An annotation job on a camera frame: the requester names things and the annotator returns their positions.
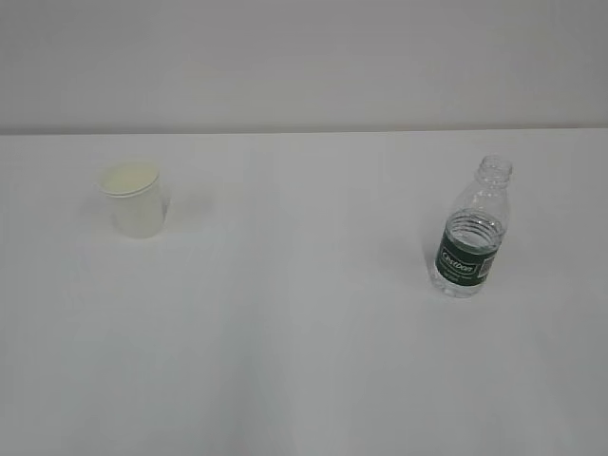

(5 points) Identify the clear green-label water bottle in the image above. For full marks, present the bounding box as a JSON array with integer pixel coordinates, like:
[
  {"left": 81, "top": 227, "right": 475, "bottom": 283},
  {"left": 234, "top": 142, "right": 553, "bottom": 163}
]
[{"left": 431, "top": 155, "right": 513, "bottom": 298}]

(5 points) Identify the white paper cup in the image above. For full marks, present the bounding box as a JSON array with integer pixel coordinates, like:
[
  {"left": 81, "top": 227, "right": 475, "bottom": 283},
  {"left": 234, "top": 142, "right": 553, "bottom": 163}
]
[{"left": 99, "top": 161, "right": 165, "bottom": 238}]

